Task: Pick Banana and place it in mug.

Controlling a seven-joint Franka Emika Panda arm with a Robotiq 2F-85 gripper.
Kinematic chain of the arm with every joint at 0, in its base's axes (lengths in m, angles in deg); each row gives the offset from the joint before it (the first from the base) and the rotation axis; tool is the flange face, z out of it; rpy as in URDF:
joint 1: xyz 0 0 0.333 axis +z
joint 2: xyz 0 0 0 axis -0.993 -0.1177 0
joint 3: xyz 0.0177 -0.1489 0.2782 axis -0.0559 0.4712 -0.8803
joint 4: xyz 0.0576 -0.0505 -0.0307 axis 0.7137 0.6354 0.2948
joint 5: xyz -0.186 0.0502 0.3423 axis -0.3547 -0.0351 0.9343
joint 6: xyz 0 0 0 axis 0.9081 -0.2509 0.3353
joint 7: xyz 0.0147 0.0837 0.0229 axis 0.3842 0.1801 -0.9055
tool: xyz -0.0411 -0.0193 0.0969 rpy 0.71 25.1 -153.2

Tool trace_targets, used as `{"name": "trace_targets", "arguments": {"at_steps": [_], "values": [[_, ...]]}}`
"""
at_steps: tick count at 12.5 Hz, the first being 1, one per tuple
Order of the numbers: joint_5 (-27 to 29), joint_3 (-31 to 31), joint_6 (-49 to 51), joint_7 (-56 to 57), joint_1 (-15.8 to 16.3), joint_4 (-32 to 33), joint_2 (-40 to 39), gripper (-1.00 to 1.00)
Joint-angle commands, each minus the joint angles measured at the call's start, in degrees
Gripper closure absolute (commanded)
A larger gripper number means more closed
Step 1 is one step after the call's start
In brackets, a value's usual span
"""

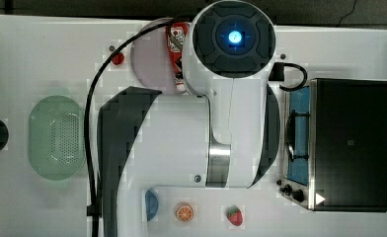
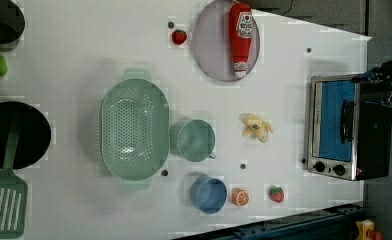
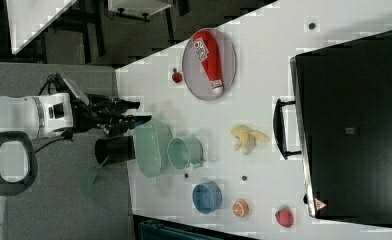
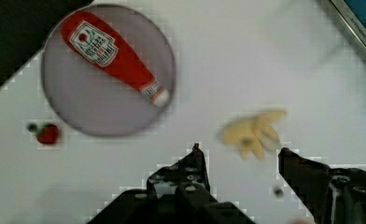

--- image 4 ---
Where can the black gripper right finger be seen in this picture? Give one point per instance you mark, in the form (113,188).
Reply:
(332,195)

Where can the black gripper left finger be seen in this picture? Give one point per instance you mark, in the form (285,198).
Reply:
(175,194)

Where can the yellow plush banana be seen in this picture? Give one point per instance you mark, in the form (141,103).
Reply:
(253,135)

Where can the grey round plate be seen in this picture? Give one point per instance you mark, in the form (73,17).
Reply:
(94,103)

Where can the red toy strawberry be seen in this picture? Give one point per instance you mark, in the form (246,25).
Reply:
(48,134)

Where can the red ketchup bottle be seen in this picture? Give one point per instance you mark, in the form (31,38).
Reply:
(102,46)

